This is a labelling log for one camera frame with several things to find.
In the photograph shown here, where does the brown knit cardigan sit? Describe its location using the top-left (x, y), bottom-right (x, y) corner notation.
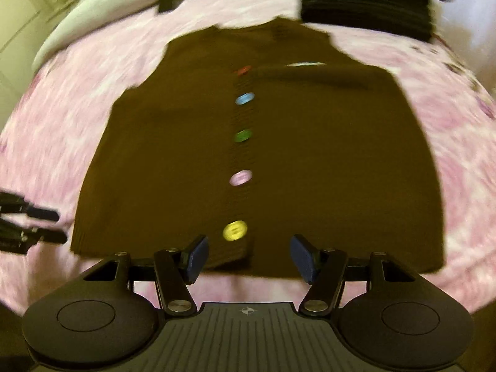
top-left (71, 18), bottom-right (444, 278)

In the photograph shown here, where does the pink floral bedspread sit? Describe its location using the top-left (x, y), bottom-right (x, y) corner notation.
top-left (1, 0), bottom-right (495, 312)

